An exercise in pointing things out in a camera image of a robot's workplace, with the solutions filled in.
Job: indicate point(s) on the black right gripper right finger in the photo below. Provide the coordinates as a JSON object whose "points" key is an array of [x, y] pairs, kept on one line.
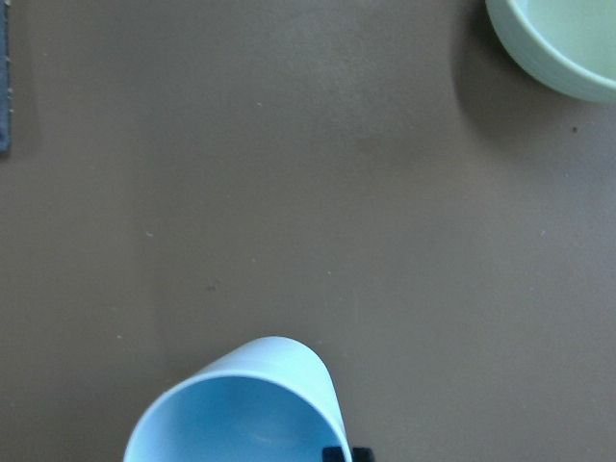
{"points": [[361, 454]]}

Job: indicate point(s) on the blue cup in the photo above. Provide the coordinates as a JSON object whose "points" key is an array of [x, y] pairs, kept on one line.
{"points": [[272, 399]]}

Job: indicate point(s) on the green bowl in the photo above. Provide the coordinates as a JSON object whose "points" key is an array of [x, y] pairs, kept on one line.
{"points": [[568, 46]]}

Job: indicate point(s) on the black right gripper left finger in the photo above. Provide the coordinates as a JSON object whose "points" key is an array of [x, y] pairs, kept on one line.
{"points": [[332, 454]]}

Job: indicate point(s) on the dark grey folded cloth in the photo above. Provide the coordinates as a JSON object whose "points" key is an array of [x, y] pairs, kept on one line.
{"points": [[5, 86]]}

